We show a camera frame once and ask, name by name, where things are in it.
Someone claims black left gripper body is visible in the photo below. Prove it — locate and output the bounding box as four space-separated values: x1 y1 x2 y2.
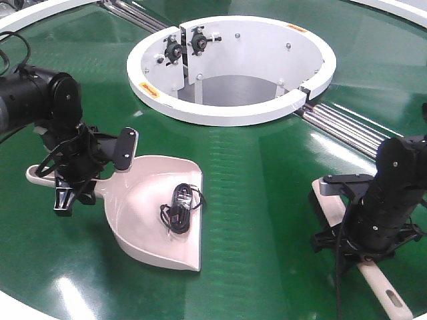
35 123 117 188

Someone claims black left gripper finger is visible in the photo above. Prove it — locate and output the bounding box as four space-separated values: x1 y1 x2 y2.
53 178 77 217
78 181 96 205

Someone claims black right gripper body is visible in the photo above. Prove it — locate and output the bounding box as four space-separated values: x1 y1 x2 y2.
310 191 426 267

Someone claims pink plastic dustpan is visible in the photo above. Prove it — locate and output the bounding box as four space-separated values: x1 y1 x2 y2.
25 154 203 273

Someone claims pink hand brush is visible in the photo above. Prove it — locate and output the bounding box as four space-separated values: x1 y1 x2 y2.
312 178 413 319

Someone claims black cable bundle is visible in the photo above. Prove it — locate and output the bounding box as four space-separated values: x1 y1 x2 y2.
159 183 206 235

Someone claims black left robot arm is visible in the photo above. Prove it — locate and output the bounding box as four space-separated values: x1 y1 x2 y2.
1 65 117 217

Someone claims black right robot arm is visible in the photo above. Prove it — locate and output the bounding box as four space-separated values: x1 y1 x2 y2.
312 136 426 263

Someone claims green conveyor belt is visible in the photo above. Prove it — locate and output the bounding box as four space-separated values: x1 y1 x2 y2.
1 1 426 319

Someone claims near steel roller set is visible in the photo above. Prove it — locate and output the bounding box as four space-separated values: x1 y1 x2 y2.
294 103 402 159

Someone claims steel roller set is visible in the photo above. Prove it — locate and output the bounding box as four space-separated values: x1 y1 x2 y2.
98 1 169 33
294 103 402 159

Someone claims white outer rim left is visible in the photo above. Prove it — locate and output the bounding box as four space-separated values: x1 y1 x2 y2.
1 0 96 32

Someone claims white rim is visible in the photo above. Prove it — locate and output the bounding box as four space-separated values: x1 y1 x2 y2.
1 0 96 32
350 0 426 28

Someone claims far steel roller set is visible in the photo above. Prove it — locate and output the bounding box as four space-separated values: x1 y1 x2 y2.
98 1 169 33

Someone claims white outer rim right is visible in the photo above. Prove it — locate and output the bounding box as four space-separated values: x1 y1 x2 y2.
350 0 426 28

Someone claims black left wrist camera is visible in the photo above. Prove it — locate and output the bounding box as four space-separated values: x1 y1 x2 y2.
112 127 138 173

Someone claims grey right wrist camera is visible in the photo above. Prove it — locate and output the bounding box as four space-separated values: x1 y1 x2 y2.
319 173 374 199

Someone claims left black bearing mount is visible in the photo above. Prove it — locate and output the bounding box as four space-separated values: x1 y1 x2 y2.
164 35 183 66

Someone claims black bearing mount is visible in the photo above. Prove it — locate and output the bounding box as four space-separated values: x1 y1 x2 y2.
164 35 183 66
187 27 222 56

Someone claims right black bearing mount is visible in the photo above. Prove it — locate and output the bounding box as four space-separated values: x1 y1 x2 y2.
187 27 222 56

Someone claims white inner conveyor ring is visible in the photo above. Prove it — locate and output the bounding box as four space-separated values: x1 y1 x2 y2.
126 15 337 127

